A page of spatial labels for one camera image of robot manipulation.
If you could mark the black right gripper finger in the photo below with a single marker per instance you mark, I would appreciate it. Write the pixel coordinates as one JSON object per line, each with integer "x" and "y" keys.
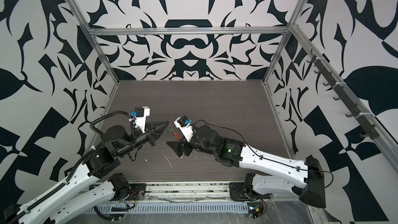
{"x": 177, "y": 150}
{"x": 174, "y": 144}

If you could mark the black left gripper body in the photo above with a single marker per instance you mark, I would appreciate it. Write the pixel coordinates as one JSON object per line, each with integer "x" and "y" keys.
{"x": 142, "y": 137}

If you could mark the aluminium frame top crossbar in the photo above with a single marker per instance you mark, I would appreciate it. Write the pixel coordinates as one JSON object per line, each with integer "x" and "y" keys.
{"x": 187, "y": 31}

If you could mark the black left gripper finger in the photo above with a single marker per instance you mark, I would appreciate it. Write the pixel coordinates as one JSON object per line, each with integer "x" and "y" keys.
{"x": 158, "y": 132}
{"x": 159, "y": 124}

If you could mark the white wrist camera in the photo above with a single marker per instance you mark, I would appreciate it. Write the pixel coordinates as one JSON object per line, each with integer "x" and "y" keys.
{"x": 138, "y": 117}
{"x": 185, "y": 125}

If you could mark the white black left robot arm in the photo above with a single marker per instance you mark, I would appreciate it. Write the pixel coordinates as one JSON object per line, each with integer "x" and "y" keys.
{"x": 65, "y": 200}

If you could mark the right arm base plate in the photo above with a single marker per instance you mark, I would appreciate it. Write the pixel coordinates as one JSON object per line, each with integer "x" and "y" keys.
{"x": 239, "y": 194}

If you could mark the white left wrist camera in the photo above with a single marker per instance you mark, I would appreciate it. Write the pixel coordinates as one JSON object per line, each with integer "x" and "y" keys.
{"x": 138, "y": 117}

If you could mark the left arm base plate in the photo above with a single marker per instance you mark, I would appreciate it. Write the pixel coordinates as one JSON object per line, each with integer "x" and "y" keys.
{"x": 133, "y": 192}

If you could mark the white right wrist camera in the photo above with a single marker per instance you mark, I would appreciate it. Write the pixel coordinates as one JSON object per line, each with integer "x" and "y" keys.
{"x": 185, "y": 125}

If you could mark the black wall hook rail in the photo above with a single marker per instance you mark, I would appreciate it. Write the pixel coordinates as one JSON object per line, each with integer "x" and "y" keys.
{"x": 346, "y": 95}

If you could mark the white slotted cable duct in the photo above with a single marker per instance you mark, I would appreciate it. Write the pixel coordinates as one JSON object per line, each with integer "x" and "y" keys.
{"x": 177, "y": 208}

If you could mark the aluminium frame corner post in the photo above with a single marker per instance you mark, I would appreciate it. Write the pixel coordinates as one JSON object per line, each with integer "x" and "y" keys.
{"x": 91, "y": 39}

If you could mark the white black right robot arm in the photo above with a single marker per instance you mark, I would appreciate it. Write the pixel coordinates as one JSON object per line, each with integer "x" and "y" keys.
{"x": 304, "y": 178}

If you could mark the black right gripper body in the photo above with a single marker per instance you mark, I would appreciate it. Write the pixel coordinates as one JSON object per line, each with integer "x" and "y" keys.
{"x": 196, "y": 144}

